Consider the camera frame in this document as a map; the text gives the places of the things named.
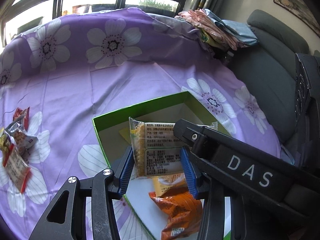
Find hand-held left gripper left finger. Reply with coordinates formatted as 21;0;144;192
29;146;135;240

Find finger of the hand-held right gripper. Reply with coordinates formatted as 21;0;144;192
173;119;206;153

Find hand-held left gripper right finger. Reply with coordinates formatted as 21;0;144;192
180;147;235;240

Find clear yellow cracker packet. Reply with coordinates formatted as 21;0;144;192
128;117;218;180

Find orange snack packet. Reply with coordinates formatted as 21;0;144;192
149;187;203;240

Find green cardboard box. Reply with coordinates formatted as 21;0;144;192
92;91;234;240

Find purple floral cloth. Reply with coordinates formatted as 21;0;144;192
0;7;298;240

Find yellow green folded cloth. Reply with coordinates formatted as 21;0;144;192
200;27;225;47

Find grey upholstered chair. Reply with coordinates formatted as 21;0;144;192
229;9;311;145

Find grey blue snack packet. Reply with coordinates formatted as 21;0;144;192
5;121;38;156

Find red edged cracker packet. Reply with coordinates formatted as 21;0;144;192
3;146;32;194

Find pink folded cloth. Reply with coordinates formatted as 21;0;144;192
175;9;240;51

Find blue folded cloth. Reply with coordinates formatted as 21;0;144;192
204;8;259;47

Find small red snack packet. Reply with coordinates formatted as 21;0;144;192
13;107;31;127

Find yellow red snack packet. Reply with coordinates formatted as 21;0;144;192
0;127;14;161

